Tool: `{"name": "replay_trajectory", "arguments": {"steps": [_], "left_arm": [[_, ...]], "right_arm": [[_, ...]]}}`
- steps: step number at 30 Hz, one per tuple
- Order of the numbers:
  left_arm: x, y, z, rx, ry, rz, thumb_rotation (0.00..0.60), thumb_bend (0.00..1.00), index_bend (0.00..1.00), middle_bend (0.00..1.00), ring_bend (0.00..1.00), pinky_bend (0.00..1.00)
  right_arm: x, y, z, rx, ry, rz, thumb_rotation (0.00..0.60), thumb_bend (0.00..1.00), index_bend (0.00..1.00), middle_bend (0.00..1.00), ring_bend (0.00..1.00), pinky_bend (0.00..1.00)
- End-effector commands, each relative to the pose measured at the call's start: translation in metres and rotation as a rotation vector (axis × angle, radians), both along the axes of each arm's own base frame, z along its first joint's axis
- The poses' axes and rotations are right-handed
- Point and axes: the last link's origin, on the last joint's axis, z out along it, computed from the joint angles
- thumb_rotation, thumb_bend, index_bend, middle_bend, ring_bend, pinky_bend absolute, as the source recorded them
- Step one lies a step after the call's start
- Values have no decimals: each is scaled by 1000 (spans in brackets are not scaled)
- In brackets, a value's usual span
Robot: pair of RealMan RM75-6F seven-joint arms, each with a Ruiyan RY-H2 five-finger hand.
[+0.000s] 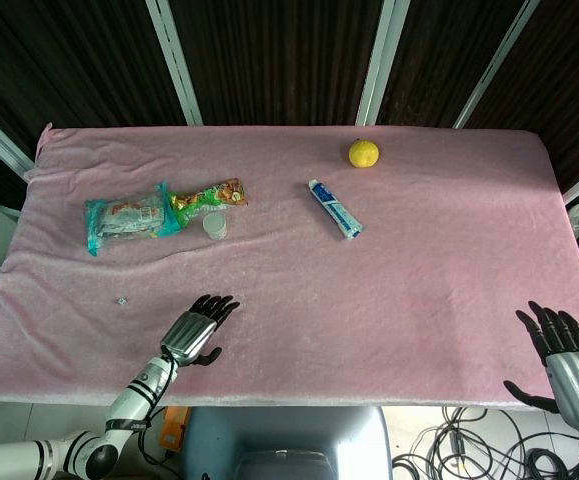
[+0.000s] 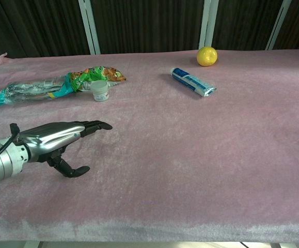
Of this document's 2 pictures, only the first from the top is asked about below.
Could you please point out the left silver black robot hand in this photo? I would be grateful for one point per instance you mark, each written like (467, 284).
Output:
(189, 334)

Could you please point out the teal snack packet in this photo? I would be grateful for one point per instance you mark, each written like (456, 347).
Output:
(124, 220)

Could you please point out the green orange snack packet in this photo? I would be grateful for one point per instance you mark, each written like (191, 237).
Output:
(209, 197)

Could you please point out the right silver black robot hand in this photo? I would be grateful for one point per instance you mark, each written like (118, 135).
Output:
(569, 370)

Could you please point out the orange box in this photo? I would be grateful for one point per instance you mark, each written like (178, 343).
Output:
(173, 430)

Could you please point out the pink fleece table cloth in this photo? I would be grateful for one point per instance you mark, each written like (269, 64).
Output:
(289, 280)

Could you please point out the blue white toothpaste tube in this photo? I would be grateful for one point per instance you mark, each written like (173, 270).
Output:
(335, 210)

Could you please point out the small white cup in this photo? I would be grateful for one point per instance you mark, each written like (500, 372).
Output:
(215, 227)

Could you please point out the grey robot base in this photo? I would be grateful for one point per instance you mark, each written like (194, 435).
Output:
(284, 445)

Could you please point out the yellow lemon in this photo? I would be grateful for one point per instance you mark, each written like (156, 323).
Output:
(364, 153)

